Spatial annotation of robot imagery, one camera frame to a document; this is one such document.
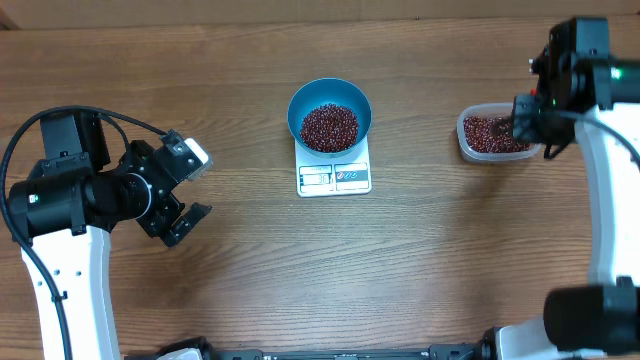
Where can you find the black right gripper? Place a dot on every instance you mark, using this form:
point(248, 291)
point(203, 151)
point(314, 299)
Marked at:
point(523, 131)

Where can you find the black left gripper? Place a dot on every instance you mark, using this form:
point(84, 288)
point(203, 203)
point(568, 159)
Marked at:
point(177, 233)

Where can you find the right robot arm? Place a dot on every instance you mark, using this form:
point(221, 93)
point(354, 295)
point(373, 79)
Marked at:
point(586, 96)

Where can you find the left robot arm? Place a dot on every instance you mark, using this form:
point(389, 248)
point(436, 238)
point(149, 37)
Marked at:
point(62, 216)

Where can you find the white digital kitchen scale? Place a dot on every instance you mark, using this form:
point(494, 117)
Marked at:
point(323, 176)

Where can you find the red beans in bowl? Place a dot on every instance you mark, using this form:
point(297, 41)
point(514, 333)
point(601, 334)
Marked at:
point(330, 128)

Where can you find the blue bowl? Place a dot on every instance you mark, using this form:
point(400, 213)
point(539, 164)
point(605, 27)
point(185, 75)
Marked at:
point(324, 91)

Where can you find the clear plastic container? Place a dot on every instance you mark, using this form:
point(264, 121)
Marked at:
point(490, 110)

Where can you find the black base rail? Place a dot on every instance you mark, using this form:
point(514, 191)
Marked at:
point(484, 349)

